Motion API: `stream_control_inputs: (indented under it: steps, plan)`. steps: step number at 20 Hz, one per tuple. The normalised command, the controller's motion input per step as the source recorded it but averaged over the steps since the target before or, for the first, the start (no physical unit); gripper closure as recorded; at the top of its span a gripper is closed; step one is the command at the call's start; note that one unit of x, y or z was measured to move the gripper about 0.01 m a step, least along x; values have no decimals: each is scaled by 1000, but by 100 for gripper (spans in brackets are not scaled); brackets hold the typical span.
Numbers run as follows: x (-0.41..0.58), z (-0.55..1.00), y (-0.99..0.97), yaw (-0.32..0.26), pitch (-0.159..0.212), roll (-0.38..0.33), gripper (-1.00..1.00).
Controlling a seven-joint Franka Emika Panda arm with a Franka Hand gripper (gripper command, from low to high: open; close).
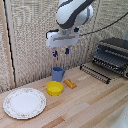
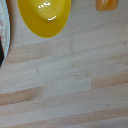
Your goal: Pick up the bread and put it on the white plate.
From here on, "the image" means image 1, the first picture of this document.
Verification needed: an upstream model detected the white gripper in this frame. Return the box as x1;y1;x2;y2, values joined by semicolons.
45;29;80;59

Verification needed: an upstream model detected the blue mug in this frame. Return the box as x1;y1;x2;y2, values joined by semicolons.
51;66;67;83

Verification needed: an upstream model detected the yellow bowl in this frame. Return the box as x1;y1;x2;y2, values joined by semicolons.
45;80;65;97

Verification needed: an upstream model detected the black toaster oven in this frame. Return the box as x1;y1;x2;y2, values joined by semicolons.
92;37;128;80

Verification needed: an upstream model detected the white patterned-rim plate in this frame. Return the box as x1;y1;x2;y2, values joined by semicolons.
2;87;48;120

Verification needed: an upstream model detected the black wire oven rack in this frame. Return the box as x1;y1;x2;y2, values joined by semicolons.
79;63;112;85

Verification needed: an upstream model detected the black cable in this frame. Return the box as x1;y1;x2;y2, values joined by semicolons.
79;11;128;37

